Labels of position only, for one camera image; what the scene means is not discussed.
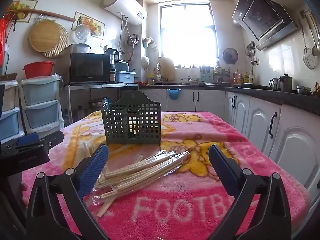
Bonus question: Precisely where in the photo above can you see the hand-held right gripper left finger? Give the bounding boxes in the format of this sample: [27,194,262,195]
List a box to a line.
[26,143,110,240]

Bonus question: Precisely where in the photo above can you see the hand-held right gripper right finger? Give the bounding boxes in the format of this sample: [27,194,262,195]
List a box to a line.
[209,144,292,240]

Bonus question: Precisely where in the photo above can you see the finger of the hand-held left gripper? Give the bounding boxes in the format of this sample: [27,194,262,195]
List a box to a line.
[37,130,64,147]
[15,132,40,147]

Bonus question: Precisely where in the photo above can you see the pile of bamboo chopsticks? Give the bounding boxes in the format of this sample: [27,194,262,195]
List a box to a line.
[84,142,190,218]

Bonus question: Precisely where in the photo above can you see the dark green plastic utensil holder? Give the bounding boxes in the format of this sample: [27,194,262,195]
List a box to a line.
[101,90,162,145]

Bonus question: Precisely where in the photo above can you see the hanging steel cooking utensils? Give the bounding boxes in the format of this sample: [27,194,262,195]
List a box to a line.
[246,41,257,65]

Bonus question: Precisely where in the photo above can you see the light blue plastic drawer unit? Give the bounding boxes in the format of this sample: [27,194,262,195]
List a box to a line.
[19,75,64,134]
[0,80,20,143]

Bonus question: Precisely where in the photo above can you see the stacked steel cooking pots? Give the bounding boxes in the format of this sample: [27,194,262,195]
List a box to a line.
[87,97,110,108]

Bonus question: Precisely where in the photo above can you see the pink cartoon bear blanket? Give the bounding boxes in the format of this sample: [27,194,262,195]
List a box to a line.
[21,111,312,240]

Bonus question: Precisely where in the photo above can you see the white kitchen cabinets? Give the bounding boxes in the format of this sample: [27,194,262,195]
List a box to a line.
[139,89,320,195]

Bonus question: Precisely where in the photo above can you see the brown woven basket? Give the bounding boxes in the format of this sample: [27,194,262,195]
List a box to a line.
[0,73,18,82]

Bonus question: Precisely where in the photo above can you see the stainless steel shelf table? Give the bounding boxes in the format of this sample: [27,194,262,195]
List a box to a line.
[62,82,139,125]

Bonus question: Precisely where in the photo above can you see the red plastic basin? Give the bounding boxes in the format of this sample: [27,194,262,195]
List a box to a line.
[23,61,55,79]

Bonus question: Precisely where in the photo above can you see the black microwave oven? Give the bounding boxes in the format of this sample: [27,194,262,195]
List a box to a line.
[69,52,112,84]

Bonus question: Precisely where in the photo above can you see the blue hanging plastic bin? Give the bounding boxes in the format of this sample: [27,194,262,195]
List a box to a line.
[167,88,181,100]

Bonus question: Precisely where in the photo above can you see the grey lidded pot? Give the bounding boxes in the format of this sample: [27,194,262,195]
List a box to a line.
[60,44,91,54]

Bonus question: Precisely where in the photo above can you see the black kitchen countertop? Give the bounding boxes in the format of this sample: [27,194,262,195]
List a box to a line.
[139,83,320,117]

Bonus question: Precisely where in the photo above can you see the blue plastic dish box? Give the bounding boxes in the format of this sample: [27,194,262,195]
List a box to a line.
[116,70,136,83]

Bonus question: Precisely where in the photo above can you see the row of condiment bottles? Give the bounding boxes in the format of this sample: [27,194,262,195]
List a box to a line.
[234,70,253,84]

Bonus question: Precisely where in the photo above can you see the pale green knife holder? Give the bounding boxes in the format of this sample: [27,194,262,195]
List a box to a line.
[200,66,213,83]

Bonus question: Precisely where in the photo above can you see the round ribbed bamboo mat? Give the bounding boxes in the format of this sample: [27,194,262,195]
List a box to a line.
[42,23,68,58]

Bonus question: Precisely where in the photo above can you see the black blender jug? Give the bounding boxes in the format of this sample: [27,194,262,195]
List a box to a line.
[105,48,120,83]

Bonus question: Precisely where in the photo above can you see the small steel kettle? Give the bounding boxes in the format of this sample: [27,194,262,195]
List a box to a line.
[269,77,280,91]

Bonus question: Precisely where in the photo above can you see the round woven bamboo tray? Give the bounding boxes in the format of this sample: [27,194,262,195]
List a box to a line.
[29,20,61,53]

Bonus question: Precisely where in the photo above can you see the dark steel jug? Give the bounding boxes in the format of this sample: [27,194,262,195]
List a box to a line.
[279,74,293,92]

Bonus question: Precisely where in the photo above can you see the clear round plastic lid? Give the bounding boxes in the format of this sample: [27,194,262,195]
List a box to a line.
[75,24,92,44]

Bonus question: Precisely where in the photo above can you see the beige wooden cutting board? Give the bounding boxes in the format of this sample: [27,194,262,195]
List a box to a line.
[157,57,175,80]

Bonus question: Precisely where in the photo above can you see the long wooden pole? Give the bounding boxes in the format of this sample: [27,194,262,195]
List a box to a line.
[7,8,76,22]

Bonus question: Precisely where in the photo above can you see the bright kitchen window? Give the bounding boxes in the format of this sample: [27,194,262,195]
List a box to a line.
[160,2,217,67]

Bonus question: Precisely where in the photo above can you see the steel soup ladle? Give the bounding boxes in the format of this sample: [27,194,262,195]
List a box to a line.
[309,10,320,57]

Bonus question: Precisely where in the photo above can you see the white cylindrical water heater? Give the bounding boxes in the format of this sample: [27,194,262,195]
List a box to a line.
[100,0,148,26]

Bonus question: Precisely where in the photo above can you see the black glass range hood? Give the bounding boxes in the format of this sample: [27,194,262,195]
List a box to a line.
[232,0,298,51]

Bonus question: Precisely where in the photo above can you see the black wire spice rack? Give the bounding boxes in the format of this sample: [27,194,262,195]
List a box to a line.
[213,67,232,83]

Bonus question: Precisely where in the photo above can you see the small round wall fan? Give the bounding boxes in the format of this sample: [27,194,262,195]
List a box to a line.
[223,47,238,64]

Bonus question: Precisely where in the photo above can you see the fruit wall poster with bottle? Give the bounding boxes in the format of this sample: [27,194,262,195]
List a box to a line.
[72,11,105,40]

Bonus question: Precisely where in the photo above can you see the coiled grey hose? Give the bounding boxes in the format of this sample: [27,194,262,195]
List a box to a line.
[125,35,139,47]

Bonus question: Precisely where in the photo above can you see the wire mesh strainer ladle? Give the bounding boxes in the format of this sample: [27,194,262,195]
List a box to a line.
[299,17,316,70]

